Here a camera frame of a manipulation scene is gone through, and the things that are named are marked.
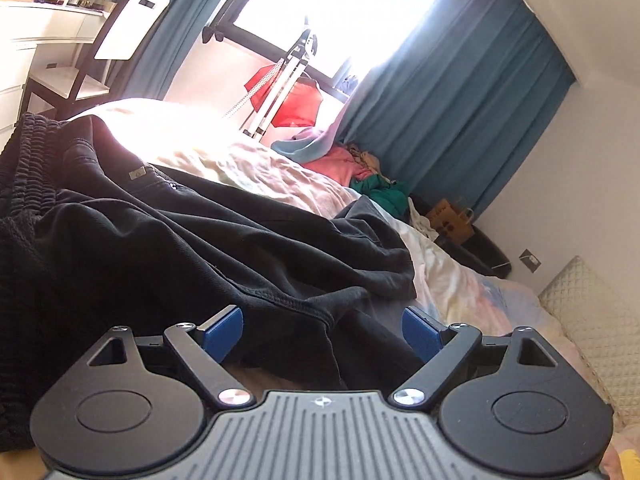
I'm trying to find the cream quilted cushion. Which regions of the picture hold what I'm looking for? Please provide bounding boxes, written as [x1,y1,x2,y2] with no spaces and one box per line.
[539,255,640,418]

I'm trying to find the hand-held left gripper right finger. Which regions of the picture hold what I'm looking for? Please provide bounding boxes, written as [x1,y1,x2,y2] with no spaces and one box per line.
[391,306,557,407]

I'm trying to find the green cloth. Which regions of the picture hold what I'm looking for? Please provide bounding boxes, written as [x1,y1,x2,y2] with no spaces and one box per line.
[349,172,412,218]

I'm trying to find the teal curtain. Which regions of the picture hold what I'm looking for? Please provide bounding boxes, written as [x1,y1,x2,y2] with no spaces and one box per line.
[107,0,258,106]
[335,0,577,222]

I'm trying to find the brown paper bag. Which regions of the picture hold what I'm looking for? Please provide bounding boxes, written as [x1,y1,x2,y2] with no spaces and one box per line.
[425,199,476,244]

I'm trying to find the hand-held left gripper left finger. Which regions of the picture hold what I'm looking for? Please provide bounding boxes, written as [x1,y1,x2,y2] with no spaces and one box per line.
[87,305,256,408]

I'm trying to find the beige cloth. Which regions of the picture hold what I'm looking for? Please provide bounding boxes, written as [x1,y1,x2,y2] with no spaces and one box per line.
[347,144,385,177]

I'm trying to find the black pants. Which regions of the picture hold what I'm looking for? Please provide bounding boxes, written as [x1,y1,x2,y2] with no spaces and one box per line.
[0,112,436,453]

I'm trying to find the white garment steamer stand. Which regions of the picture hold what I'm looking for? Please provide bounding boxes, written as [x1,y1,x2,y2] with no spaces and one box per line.
[222,30,321,141]

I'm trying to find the black basket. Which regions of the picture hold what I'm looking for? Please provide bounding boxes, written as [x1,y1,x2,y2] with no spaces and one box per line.
[415,195,512,278]

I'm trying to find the pastel bed sheet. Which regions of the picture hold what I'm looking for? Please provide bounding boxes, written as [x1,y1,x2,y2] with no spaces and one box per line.
[67,97,617,411]

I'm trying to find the pink cloth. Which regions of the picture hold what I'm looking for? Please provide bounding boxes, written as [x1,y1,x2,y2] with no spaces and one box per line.
[302,145,372,188]

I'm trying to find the red garment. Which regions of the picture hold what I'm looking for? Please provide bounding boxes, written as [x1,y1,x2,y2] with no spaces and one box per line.
[244,62,323,128]

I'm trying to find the dark-framed window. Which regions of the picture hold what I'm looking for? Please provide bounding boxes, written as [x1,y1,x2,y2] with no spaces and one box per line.
[202,0,451,95]

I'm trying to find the white vanity desk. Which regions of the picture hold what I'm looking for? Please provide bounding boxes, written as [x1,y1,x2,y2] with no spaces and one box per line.
[0,0,118,136]

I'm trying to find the white-backed dark chair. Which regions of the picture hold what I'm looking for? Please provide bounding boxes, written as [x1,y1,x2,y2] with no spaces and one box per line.
[22,0,172,121]

